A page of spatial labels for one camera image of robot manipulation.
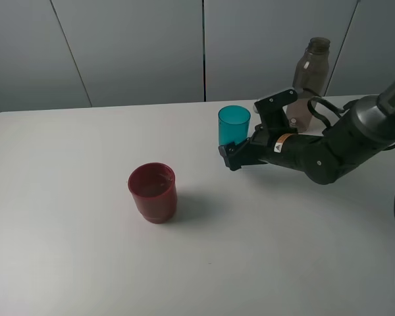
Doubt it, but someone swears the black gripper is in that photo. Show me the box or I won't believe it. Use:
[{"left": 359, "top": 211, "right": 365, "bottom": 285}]
[{"left": 218, "top": 124, "right": 319, "bottom": 171}]

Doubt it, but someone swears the teal translucent plastic cup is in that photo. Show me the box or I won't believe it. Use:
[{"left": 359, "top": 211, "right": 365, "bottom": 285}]
[{"left": 218, "top": 105, "right": 251, "bottom": 145}]

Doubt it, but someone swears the smoky grey water bottle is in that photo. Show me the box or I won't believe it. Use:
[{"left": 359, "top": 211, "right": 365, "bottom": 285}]
[{"left": 286, "top": 37, "right": 330, "bottom": 132}]

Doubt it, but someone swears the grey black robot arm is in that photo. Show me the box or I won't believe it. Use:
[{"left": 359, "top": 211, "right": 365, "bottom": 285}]
[{"left": 219, "top": 81, "right": 395, "bottom": 185}]

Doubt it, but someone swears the red plastic cup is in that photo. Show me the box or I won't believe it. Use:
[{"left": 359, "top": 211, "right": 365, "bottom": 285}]
[{"left": 127, "top": 163, "right": 178, "bottom": 224}]

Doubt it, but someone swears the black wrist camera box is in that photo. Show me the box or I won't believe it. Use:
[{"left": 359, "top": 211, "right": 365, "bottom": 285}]
[{"left": 254, "top": 88, "right": 298, "bottom": 135}]

